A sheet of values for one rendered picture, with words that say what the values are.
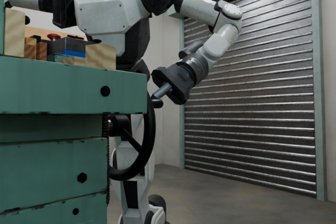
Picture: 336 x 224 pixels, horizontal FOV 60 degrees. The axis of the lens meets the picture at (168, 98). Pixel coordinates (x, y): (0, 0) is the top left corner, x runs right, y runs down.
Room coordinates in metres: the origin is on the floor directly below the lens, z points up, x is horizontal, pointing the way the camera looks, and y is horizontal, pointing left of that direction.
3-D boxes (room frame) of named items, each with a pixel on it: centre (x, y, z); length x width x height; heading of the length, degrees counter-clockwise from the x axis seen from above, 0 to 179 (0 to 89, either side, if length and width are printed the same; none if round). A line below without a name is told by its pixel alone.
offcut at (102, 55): (0.45, 0.10, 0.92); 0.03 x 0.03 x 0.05; 69
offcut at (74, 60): (0.53, 0.17, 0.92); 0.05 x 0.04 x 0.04; 52
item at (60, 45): (0.67, 0.23, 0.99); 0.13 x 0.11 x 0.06; 46
